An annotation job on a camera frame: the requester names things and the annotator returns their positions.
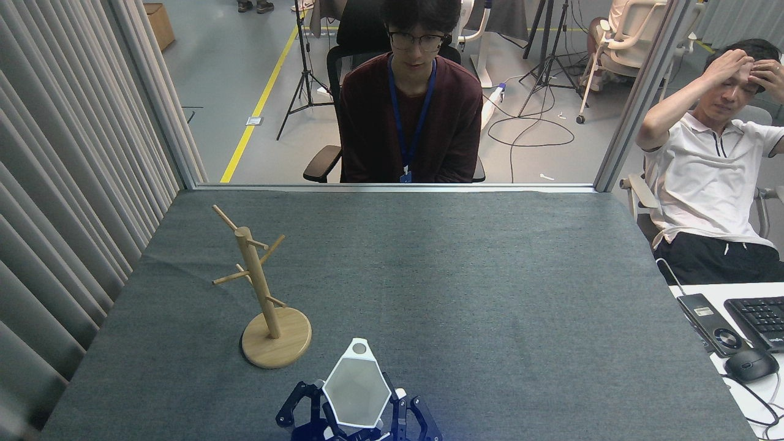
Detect silver frame rail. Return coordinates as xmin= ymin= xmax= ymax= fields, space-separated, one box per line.
xmin=195 ymin=183 xmax=598 ymax=194

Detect black handheld device with antenna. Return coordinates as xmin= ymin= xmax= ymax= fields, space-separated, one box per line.
xmin=655 ymin=258 xmax=751 ymax=358

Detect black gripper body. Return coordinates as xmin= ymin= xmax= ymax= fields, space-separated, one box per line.
xmin=293 ymin=423 xmax=393 ymax=441

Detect blue lanyard with badge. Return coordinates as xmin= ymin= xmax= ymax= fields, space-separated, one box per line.
xmin=387 ymin=53 xmax=437 ymax=183

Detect black mouse cable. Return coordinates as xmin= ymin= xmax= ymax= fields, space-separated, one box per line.
xmin=723 ymin=372 xmax=784 ymax=432

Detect white and blue floor tool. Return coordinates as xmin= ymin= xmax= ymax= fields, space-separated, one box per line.
xmin=481 ymin=83 xmax=507 ymax=130

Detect cardboard box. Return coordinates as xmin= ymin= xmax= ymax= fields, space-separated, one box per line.
xmin=144 ymin=3 xmax=176 ymax=51

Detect black-rimmed glasses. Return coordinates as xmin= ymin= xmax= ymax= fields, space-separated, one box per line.
xmin=388 ymin=31 xmax=453 ymax=53

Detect grey table cloth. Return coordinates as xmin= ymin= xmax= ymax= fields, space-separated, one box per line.
xmin=40 ymin=189 xmax=757 ymax=441

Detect person seated sideways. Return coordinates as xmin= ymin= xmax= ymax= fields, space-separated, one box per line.
xmin=636 ymin=38 xmax=784 ymax=284

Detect black office chair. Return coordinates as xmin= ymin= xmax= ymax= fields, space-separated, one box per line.
xmin=303 ymin=0 xmax=486 ymax=183

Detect black computer mouse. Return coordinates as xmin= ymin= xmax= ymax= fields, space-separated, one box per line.
xmin=725 ymin=348 xmax=780 ymax=383

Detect beige pleated curtain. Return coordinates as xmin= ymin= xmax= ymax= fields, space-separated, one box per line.
xmin=0 ymin=0 xmax=184 ymax=441

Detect white desk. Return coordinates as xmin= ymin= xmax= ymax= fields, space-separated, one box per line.
xmin=669 ymin=282 xmax=784 ymax=441

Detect seated person's right hand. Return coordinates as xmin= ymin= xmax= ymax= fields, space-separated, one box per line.
xmin=703 ymin=49 xmax=755 ymax=87

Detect person facing table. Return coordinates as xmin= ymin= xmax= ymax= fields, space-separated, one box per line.
xmin=339 ymin=0 xmax=484 ymax=183

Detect white hexagonal cup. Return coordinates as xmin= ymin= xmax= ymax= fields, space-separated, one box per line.
xmin=322 ymin=337 xmax=393 ymax=429

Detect wooden cup rack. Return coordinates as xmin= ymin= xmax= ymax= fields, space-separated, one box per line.
xmin=212 ymin=204 xmax=312 ymax=369

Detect black floor cable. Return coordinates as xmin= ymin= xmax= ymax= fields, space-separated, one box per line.
xmin=487 ymin=86 xmax=576 ymax=183

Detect black tripod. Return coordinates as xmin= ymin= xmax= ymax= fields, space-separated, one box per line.
xmin=518 ymin=0 xmax=589 ymax=118
xmin=277 ymin=0 xmax=334 ymax=141

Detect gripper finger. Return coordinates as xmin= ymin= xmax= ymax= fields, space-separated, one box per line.
xmin=392 ymin=392 xmax=443 ymax=441
xmin=276 ymin=381 xmax=344 ymax=439

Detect black keyboard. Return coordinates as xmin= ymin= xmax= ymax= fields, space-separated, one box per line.
xmin=724 ymin=296 xmax=784 ymax=353

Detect white office chair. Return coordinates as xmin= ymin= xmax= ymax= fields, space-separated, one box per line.
xmin=576 ymin=0 xmax=705 ymax=124

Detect seated person's left hand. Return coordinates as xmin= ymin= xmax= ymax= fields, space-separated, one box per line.
xmin=748 ymin=59 xmax=784 ymax=102

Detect grey office chair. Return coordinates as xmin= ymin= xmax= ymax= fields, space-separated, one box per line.
xmin=620 ymin=104 xmax=784 ymax=255

